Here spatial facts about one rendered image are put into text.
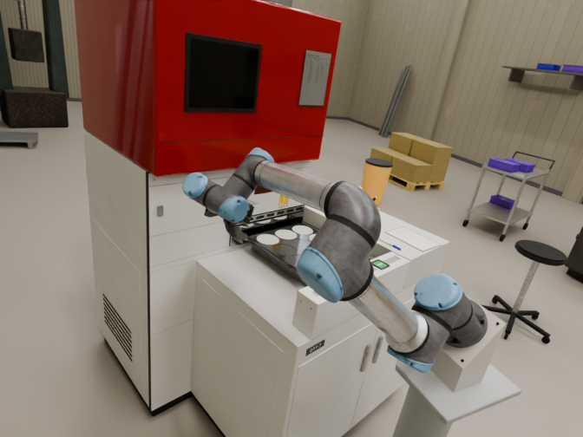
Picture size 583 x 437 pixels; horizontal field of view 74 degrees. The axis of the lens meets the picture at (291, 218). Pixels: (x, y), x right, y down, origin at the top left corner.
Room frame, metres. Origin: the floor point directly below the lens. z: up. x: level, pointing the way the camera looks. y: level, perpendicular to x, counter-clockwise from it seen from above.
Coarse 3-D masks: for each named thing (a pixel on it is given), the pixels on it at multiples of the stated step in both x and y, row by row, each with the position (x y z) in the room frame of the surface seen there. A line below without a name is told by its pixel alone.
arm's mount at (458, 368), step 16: (496, 320) 0.95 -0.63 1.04; (496, 336) 0.92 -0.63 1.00; (448, 352) 0.92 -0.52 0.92; (464, 352) 0.91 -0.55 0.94; (480, 352) 0.89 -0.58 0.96; (432, 368) 0.95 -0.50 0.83; (448, 368) 0.91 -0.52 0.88; (464, 368) 0.87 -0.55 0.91; (480, 368) 0.91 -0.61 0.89; (448, 384) 0.89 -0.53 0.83; (464, 384) 0.89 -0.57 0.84
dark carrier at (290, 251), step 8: (296, 224) 1.75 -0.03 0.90; (304, 224) 1.76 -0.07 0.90; (264, 232) 1.59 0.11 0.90; (272, 232) 1.61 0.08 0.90; (296, 232) 1.64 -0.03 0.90; (312, 232) 1.67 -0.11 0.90; (256, 240) 1.50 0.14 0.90; (280, 240) 1.54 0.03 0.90; (288, 240) 1.55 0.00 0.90; (296, 240) 1.56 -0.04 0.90; (304, 240) 1.57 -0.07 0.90; (272, 248) 1.46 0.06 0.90; (280, 248) 1.47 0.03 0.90; (288, 248) 1.48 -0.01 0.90; (296, 248) 1.48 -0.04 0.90; (304, 248) 1.50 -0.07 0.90; (280, 256) 1.39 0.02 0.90; (288, 256) 1.40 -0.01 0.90; (296, 256) 1.42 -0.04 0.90; (296, 264) 1.34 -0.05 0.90
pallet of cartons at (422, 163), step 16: (400, 144) 6.59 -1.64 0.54; (416, 144) 6.30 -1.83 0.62; (432, 144) 6.16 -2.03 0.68; (400, 160) 6.01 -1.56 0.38; (416, 160) 6.07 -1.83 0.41; (432, 160) 5.96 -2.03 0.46; (448, 160) 6.10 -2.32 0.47; (400, 176) 5.95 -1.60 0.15; (416, 176) 5.76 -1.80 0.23; (432, 176) 5.96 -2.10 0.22
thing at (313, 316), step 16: (384, 256) 1.41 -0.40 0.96; (400, 256) 1.43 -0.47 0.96; (384, 272) 1.27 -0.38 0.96; (400, 272) 1.36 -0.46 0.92; (304, 288) 1.09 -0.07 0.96; (400, 288) 1.39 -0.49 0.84; (304, 304) 1.05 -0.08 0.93; (320, 304) 1.02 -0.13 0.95; (336, 304) 1.08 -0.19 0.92; (304, 320) 1.04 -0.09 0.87; (320, 320) 1.03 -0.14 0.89; (336, 320) 1.09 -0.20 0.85
